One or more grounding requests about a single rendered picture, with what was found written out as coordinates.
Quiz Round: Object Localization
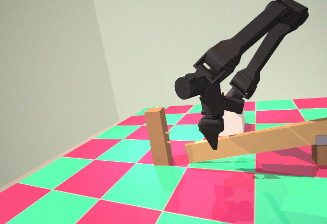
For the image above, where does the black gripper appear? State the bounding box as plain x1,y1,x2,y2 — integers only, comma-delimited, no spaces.
198,90,224,150

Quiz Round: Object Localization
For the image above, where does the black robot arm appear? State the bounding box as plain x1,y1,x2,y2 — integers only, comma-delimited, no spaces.
175,0,309,114

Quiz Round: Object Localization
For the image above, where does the long wooden rail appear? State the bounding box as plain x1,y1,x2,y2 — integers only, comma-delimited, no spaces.
184,117,327,163

